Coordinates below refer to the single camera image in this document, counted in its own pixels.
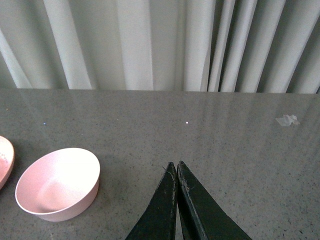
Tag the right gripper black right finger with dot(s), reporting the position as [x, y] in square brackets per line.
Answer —
[200, 215]

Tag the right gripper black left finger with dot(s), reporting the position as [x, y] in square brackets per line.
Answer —
[158, 222]

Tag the pink bowl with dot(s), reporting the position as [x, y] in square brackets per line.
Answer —
[60, 185]

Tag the pink plate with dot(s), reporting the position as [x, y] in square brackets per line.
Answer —
[7, 158]

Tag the crumpled clear tape piece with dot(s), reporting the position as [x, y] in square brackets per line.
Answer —
[287, 120]

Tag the white curtain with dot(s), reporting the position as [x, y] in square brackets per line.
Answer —
[247, 46]

